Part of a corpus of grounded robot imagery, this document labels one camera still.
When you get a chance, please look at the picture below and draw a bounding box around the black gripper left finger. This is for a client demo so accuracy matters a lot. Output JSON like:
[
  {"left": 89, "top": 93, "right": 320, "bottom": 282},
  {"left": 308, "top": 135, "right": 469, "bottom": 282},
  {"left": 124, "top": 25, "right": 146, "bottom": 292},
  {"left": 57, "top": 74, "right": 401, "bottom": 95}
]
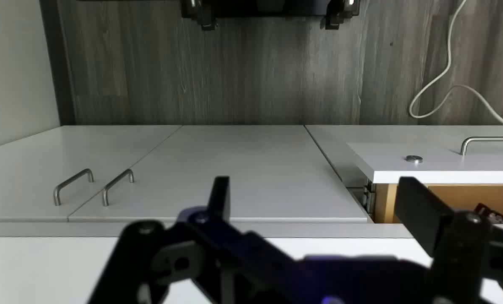
[{"left": 87, "top": 176, "right": 303, "bottom": 304}]

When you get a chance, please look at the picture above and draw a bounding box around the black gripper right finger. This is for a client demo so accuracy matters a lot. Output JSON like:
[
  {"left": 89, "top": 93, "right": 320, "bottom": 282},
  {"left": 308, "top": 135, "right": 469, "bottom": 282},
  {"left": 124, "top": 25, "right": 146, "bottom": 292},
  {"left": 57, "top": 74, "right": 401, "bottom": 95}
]
[{"left": 394, "top": 176, "right": 503, "bottom": 304}]

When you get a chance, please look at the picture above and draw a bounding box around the white lower cabinet door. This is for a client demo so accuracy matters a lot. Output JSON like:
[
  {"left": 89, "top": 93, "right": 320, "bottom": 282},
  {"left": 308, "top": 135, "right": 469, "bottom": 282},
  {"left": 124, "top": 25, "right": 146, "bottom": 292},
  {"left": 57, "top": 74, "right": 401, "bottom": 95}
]
[
  {"left": 0, "top": 123, "right": 182, "bottom": 223},
  {"left": 67, "top": 123, "right": 371, "bottom": 223},
  {"left": 305, "top": 123, "right": 503, "bottom": 188}
]

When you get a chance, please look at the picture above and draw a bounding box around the white drawer wooden interior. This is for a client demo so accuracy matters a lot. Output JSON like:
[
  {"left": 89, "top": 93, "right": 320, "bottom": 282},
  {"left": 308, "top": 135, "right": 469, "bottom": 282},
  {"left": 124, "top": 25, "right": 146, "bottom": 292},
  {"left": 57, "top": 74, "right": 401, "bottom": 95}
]
[{"left": 345, "top": 135, "right": 503, "bottom": 226}]

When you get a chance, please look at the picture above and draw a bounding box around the black orange bar clamp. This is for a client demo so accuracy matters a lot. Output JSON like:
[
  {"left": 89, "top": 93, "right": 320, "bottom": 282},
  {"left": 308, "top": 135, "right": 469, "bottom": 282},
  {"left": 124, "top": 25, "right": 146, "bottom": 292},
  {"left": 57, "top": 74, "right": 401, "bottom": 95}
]
[
  {"left": 190, "top": 0, "right": 215, "bottom": 30},
  {"left": 320, "top": 0, "right": 357, "bottom": 30}
]

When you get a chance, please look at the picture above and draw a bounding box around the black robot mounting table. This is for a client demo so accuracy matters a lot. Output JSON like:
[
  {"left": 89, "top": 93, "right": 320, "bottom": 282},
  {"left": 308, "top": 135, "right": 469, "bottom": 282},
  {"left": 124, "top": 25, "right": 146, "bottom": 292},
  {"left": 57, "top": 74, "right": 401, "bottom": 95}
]
[{"left": 180, "top": 0, "right": 366, "bottom": 19}]

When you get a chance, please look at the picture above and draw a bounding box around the white power cable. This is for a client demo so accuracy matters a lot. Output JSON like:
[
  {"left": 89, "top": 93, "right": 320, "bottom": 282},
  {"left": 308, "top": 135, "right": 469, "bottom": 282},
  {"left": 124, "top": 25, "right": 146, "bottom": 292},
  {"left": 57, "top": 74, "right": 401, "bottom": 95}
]
[{"left": 406, "top": 0, "right": 503, "bottom": 133}]

